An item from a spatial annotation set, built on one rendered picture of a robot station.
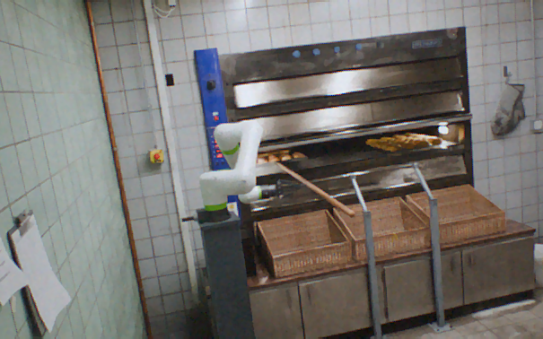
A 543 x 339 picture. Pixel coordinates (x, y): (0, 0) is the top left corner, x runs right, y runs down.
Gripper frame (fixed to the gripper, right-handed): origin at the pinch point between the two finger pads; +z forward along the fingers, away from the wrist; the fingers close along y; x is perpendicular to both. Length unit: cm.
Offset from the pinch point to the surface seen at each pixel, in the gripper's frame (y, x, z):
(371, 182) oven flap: 19, -55, 70
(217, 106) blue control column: -55, -53, -40
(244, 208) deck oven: 23, -56, -31
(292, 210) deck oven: 30, -56, 5
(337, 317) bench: 96, -2, 16
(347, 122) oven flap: -30, -54, 55
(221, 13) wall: -119, -56, -29
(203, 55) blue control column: -92, -53, -45
